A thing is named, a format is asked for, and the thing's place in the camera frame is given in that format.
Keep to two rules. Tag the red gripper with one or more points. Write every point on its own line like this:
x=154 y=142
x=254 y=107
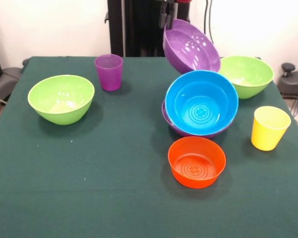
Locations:
x=183 y=1

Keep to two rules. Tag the purple plastic bowl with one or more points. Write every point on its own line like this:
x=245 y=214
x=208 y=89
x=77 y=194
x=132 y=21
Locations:
x=196 y=135
x=188 y=49

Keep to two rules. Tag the deep blue plastic bowl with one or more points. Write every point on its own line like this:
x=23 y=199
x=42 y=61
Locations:
x=170 y=104

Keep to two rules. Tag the shallow ribbed blue bowl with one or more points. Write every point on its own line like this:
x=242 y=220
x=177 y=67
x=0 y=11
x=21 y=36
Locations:
x=201 y=111

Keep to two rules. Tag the green plastic bowl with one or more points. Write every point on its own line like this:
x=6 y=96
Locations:
x=60 y=99
x=250 y=74

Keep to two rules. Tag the orange ribbed plastic bowl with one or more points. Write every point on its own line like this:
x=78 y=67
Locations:
x=196 y=166

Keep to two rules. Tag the purple plastic cup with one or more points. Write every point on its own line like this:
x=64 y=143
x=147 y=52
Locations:
x=109 y=77

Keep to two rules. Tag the black stand foot with knob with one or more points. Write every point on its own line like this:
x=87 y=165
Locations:
x=293 y=81

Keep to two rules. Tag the yellow plastic cup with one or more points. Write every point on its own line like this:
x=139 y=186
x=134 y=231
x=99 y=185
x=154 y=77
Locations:
x=268 y=131

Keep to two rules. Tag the grey stand foot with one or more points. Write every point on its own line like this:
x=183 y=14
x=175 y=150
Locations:
x=5 y=81

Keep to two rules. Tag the dark green tablecloth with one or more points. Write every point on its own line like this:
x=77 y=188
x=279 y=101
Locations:
x=114 y=210

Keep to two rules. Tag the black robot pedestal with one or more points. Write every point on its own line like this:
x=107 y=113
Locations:
x=139 y=24

